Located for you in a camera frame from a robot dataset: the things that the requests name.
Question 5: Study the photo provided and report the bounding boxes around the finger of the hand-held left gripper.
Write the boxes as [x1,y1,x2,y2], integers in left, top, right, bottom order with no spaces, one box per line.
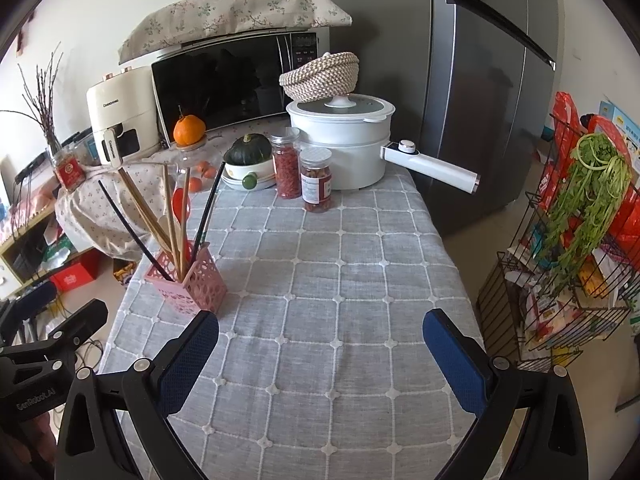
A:
[0,282,57,333]
[22,299,109,361]

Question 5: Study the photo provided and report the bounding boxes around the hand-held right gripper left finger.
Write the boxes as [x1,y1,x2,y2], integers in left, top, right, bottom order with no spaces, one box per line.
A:
[55,310,221,480]

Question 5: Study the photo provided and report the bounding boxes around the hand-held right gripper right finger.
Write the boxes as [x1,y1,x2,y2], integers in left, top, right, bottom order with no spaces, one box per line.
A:
[422,308,590,480]

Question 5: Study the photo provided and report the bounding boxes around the pink perforated utensil basket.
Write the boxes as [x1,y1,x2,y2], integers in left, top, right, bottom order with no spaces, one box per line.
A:
[145,242,228,316]

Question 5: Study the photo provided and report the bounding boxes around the wooden chopstick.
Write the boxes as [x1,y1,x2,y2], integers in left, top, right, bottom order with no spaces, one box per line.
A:
[162,164,181,268]
[125,180,177,267]
[117,167,171,258]

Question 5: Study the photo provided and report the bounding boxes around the white plastic spoon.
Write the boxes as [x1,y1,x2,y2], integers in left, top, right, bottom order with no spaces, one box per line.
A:
[156,212,176,261]

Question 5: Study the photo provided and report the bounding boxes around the red plastic spoon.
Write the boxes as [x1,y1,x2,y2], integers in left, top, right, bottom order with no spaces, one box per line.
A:
[171,187,193,263]

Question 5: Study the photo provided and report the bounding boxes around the person's left hand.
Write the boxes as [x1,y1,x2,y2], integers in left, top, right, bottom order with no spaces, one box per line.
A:
[0,410,57,480]

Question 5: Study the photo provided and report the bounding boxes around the red box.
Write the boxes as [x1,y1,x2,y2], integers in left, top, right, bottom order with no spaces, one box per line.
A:
[50,250,103,293]

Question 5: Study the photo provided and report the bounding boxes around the green bag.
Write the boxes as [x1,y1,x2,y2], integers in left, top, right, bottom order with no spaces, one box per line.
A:
[40,240,76,271]

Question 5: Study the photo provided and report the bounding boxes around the wooden shelf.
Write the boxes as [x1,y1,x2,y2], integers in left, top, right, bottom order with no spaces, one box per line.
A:
[0,200,66,291]

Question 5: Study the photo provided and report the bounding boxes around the colourful cardboard box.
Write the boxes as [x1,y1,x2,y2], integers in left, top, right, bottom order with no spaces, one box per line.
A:
[114,260,138,288]

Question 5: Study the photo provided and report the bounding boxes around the floral cloth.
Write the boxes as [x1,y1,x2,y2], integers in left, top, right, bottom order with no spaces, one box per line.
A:
[54,115,291,263]

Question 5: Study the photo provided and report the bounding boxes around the red label jar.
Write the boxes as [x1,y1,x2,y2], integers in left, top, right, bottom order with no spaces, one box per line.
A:
[50,147,86,192]

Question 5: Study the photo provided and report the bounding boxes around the grey checked tablecloth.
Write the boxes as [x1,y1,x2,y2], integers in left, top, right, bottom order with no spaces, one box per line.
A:
[97,160,501,480]

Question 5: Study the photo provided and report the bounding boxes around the clear container black lid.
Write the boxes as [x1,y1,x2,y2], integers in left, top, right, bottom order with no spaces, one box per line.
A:
[60,130,96,161]

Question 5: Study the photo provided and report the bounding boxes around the cream dish green knob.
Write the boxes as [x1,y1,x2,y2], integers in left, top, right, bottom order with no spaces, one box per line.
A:
[220,167,278,192]

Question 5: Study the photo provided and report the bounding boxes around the bare branches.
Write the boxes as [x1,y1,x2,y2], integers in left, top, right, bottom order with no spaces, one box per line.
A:
[17,50,66,153]

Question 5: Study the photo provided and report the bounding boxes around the white ceramic bowl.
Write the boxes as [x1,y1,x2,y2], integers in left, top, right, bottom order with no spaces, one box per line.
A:
[222,152,276,181]

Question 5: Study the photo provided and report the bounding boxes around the cream air fryer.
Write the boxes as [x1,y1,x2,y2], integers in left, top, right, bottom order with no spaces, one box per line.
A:
[85,67,161,168]

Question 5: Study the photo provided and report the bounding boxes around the green leafy vegetables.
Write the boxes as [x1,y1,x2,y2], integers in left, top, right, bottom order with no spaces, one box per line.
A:
[537,132,633,286]

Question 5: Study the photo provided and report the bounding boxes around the jar of red berries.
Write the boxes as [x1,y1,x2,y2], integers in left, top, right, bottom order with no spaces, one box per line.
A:
[270,127,302,200]

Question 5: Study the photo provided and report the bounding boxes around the large orange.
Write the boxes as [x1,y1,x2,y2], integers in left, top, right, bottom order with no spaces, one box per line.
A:
[173,106,207,147]

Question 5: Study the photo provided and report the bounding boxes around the jar of red dates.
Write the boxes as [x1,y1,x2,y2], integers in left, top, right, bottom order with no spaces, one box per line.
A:
[299,147,333,213]

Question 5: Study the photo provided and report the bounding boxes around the red plastic bag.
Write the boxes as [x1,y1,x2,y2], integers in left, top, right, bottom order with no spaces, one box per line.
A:
[587,115,640,261]
[540,91,583,211]

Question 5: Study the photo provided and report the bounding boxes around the dark green pumpkin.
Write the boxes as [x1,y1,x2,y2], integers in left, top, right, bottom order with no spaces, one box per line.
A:
[225,133,272,166]

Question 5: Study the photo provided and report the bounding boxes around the white electric pot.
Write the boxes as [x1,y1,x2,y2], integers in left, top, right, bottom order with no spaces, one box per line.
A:
[286,94,481,195]

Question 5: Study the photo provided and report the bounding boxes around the grey refrigerator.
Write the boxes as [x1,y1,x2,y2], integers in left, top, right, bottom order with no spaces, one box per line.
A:
[327,0,558,238]

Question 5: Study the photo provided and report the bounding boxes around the black microwave oven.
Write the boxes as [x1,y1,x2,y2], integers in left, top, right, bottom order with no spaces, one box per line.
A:
[150,30,323,148]

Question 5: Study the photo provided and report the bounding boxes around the blue white box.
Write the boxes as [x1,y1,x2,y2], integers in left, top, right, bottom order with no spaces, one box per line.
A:
[597,95,640,171]

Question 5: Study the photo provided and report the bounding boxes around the floral pillow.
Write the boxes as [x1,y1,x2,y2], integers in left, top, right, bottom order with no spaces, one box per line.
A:
[117,0,353,66]

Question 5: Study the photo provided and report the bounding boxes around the black wire rack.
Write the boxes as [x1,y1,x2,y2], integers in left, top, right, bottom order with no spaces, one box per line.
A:
[475,110,636,373]

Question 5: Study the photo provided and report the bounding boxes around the woven rope basket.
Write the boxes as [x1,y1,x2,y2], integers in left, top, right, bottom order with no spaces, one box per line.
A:
[278,51,361,102]

